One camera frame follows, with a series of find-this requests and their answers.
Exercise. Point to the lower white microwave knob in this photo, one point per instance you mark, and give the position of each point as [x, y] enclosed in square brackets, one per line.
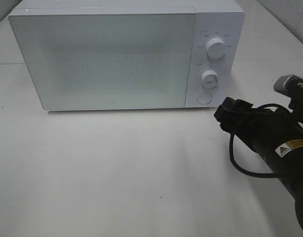
[209, 79]

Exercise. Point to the white microwave oven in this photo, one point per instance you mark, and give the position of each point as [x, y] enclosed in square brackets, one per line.
[223, 18]

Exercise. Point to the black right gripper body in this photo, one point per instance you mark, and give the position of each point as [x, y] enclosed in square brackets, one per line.
[230, 113]

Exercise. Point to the white microwave knob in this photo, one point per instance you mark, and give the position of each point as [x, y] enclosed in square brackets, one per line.
[216, 47]
[209, 79]

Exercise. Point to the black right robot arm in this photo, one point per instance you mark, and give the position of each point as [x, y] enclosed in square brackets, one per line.
[273, 133]

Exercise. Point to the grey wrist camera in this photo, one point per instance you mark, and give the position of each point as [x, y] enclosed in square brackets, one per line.
[289, 85]

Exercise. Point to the upper white microwave knob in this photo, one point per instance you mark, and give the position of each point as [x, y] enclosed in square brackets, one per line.
[216, 47]

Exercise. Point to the round white door button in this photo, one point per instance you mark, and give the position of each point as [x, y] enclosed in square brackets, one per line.
[204, 98]

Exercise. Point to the white microwave door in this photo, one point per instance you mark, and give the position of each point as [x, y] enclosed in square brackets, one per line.
[89, 62]

